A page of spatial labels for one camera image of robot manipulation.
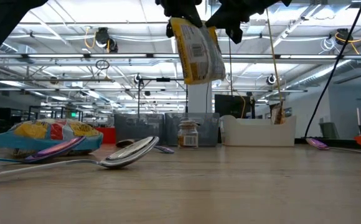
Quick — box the blue-edged ramen packet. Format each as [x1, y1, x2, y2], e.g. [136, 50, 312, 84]
[0, 118, 105, 157]

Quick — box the distant black rig frame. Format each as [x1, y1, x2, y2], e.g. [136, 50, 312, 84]
[138, 77, 189, 114]

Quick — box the black cable with coil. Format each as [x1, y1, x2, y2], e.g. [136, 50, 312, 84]
[228, 40, 235, 97]

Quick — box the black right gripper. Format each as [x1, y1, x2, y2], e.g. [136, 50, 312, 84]
[205, 0, 293, 44]

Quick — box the white plastic bin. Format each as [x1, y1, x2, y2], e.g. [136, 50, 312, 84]
[220, 114, 298, 147]

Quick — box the blue-bowl spoon teal handle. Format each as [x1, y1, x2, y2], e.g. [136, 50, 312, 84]
[0, 135, 88, 164]

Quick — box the silver ventilation duct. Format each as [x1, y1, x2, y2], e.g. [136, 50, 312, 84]
[284, 58, 361, 91]

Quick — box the brown snack pouch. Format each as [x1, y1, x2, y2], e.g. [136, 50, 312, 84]
[269, 102, 286, 126]

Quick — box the yellow ramen packet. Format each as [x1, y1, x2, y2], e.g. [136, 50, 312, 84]
[169, 16, 227, 86]

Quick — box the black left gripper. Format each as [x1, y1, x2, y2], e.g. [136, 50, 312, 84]
[155, 0, 204, 39]

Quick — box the silver spoon orange handle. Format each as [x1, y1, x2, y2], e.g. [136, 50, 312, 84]
[0, 135, 161, 184]

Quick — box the purple-bowl spoon teal handle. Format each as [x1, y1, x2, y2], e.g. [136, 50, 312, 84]
[305, 137, 361, 157]

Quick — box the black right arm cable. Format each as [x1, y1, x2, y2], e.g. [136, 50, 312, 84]
[304, 0, 361, 138]

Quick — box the white pillar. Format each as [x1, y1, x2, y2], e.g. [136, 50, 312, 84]
[187, 82, 214, 114]

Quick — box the yellow hanging cable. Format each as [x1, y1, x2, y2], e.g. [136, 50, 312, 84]
[264, 9, 286, 119]

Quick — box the dark grey translucent bin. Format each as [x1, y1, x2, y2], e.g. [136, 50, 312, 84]
[164, 112, 221, 147]
[114, 113, 166, 146]

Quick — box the small glass jar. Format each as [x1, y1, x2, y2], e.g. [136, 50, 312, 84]
[177, 119, 199, 149]

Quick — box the grey chair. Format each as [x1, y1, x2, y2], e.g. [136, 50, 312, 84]
[318, 121, 340, 140]

